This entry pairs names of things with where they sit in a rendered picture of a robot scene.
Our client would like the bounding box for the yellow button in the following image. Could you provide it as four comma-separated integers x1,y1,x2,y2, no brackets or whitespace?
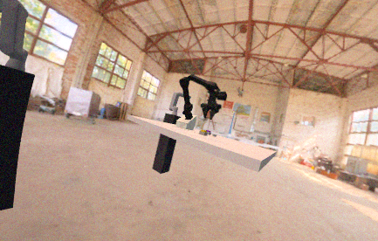
199,130,208,136

